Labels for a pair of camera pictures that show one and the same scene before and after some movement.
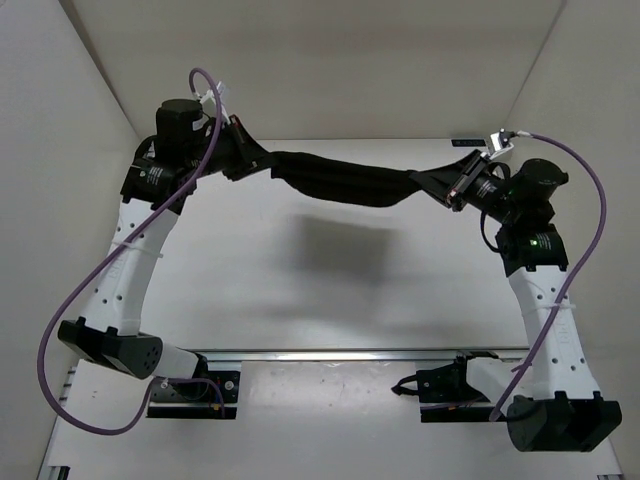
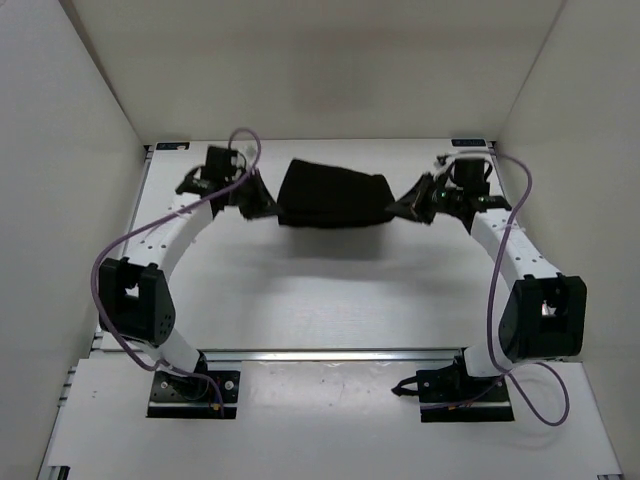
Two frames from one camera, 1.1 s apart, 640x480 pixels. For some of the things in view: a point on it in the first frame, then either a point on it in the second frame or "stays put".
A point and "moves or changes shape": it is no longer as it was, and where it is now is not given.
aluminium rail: (418, 355) stays put
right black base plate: (445, 395) stays put
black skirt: (342, 181) moves or changes shape
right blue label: (468, 142) stays put
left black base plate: (198, 399) stays put
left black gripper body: (234, 144) → (251, 196)
